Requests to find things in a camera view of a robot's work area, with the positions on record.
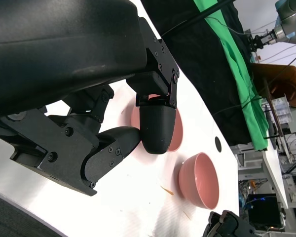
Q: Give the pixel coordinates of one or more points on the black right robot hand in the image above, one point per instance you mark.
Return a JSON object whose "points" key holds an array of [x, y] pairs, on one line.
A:
{"points": [[227, 224]]}

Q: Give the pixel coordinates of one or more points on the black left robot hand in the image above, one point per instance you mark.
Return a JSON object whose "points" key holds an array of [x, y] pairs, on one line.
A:
{"points": [[64, 49]]}

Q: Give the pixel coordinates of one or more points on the pink bowl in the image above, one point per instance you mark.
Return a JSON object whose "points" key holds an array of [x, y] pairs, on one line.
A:
{"points": [[202, 182], [177, 130]]}

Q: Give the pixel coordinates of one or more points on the grey blue background robot arm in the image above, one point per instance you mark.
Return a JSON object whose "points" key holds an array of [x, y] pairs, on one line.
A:
{"points": [[289, 17]]}

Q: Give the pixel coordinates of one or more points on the black computer case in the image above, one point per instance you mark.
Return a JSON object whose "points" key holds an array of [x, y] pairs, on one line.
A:
{"points": [[264, 212]]}

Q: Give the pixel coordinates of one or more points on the white metal rack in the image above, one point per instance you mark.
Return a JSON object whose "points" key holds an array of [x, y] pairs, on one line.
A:
{"points": [[246, 158]]}

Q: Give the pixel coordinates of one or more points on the white background desk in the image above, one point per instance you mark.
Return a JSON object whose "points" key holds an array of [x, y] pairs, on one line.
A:
{"points": [[273, 172]]}

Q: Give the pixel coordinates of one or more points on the small parts drawer cabinet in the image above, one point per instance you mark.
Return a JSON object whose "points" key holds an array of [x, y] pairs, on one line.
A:
{"points": [[282, 111]]}

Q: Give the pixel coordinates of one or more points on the black backdrop cloth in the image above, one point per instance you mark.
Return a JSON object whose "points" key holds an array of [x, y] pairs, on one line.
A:
{"points": [[199, 74]]}

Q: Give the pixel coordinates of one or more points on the black metal rod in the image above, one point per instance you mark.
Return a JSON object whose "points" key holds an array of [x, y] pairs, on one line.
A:
{"points": [[202, 16]]}

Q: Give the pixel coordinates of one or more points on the green cloth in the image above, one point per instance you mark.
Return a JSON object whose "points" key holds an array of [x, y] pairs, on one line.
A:
{"points": [[239, 74]]}

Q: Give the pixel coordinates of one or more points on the brown wooden chair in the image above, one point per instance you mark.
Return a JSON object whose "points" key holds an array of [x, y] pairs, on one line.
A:
{"points": [[286, 81]]}

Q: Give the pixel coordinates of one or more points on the black background robot tool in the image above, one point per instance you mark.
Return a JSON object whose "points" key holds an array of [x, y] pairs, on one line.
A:
{"points": [[260, 39]]}

